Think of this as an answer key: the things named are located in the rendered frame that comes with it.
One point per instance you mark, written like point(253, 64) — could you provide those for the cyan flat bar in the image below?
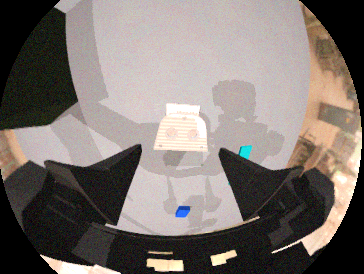
point(245, 151)

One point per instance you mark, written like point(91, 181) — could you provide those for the blue rectangular block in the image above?
point(182, 211)

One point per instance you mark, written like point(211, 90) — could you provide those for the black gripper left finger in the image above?
point(104, 184)

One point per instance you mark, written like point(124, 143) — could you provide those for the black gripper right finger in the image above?
point(253, 186)

